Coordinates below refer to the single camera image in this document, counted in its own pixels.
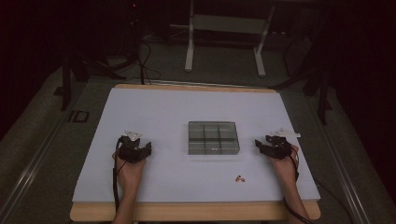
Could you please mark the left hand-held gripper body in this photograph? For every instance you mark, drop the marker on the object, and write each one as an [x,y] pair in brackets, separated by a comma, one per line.
[128,149]

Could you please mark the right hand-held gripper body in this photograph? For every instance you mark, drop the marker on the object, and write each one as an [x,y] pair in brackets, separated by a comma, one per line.
[280,146]

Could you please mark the small copper earring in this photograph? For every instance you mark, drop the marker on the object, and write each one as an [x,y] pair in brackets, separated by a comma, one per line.
[240,179]

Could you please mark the clear grey compartment box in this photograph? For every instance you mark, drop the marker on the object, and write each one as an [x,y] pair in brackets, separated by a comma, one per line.
[213,138]

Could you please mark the person's left hand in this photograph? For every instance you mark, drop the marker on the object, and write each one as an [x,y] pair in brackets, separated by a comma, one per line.
[132,174]

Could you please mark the person's right hand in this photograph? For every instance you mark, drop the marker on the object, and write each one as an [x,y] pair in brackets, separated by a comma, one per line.
[285,171]

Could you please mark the white table sheet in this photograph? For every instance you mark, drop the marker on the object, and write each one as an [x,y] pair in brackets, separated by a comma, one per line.
[174,118]

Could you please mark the black tripod stand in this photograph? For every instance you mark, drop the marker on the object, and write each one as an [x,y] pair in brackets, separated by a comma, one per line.
[317,81]
[77,71]

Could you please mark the wooden table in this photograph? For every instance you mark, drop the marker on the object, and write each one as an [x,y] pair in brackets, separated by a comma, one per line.
[186,211]

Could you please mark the white metal stand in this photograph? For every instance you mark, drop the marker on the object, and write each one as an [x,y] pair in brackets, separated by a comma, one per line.
[224,25]

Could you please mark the metal floor rail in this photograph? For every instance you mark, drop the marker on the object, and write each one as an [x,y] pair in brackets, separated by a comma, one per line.
[28,174]
[345,180]

